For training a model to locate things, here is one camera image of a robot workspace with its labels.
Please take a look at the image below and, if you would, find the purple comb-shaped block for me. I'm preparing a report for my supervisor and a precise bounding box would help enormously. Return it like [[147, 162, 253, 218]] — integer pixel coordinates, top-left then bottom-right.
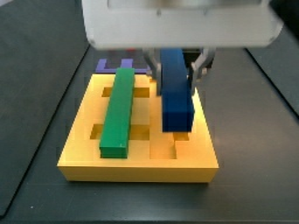
[[95, 58, 151, 74]]

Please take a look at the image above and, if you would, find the blue bar block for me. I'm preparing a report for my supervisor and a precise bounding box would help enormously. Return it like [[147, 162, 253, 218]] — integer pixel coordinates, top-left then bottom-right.
[[161, 49, 194, 132]]

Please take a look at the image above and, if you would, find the yellow slotted board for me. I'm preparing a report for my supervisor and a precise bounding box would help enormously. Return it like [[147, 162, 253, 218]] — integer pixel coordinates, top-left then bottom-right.
[[58, 74, 219, 183]]

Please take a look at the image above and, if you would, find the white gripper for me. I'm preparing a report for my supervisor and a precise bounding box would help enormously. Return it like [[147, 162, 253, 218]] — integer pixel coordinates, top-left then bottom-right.
[[82, 0, 283, 95]]

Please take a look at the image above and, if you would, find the green bar block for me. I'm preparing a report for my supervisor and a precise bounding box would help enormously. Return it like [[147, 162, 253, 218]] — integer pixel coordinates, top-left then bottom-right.
[[99, 68, 135, 158]]

